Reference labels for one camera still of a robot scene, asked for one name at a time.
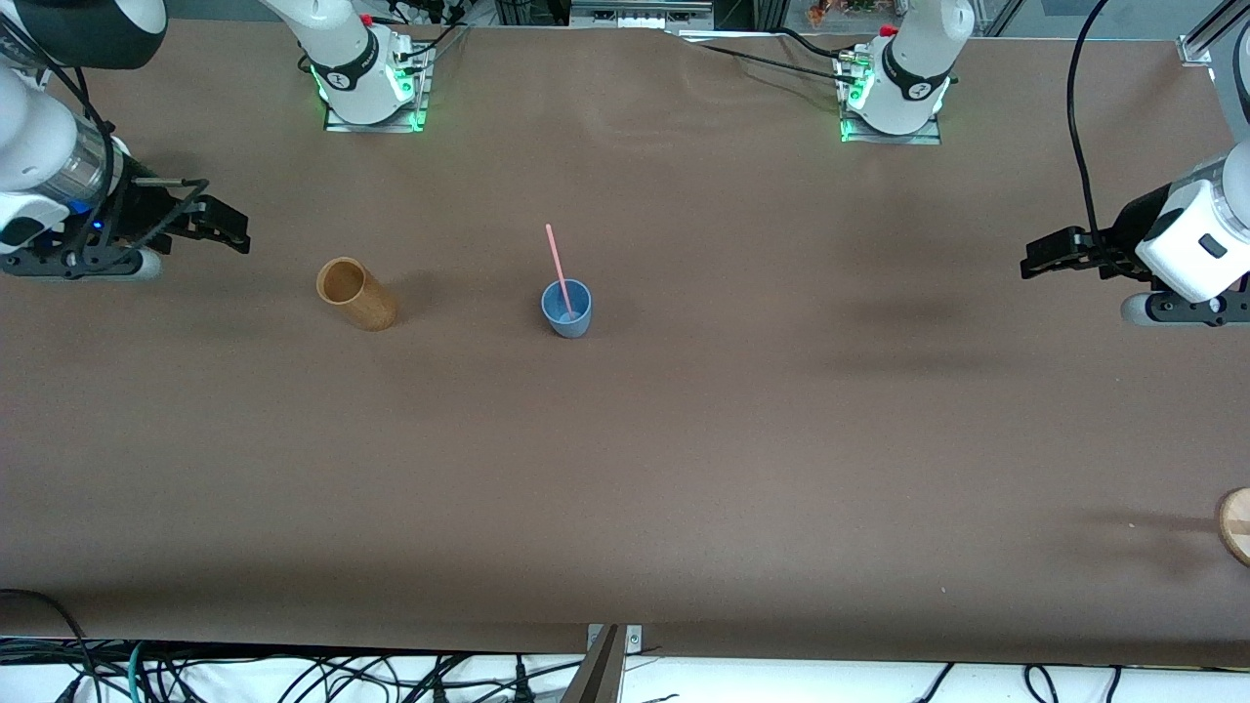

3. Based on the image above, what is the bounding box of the pink chopstick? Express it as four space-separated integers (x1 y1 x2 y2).
545 224 575 319

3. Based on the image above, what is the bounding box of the blue cup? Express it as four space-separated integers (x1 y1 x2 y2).
541 278 593 340

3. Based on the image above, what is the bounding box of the brown bamboo cup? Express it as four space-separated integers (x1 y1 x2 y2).
315 257 399 332

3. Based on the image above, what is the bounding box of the round wooden board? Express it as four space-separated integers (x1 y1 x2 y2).
1216 486 1250 568

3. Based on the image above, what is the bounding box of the grey equipment box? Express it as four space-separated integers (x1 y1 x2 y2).
569 0 715 28

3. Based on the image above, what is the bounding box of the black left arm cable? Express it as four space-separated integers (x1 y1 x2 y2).
1067 0 1114 245

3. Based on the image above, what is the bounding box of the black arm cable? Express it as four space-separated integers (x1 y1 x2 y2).
1067 0 1114 245
29 54 211 269

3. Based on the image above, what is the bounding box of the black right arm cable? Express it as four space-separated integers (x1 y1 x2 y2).
29 54 211 269

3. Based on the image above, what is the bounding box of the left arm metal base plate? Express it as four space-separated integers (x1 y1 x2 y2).
838 54 943 145

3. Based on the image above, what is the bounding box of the aluminium frame profile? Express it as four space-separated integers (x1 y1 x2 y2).
1177 0 1224 67

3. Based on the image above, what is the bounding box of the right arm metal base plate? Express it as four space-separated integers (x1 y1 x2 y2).
324 44 432 133

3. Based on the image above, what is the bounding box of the black cable on table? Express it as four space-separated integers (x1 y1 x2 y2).
776 27 855 62
684 41 860 84

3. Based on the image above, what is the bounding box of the black curved floor cable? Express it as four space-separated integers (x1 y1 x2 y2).
0 588 99 703

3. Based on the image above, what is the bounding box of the dark camera stand pole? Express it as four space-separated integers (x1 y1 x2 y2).
560 625 622 703

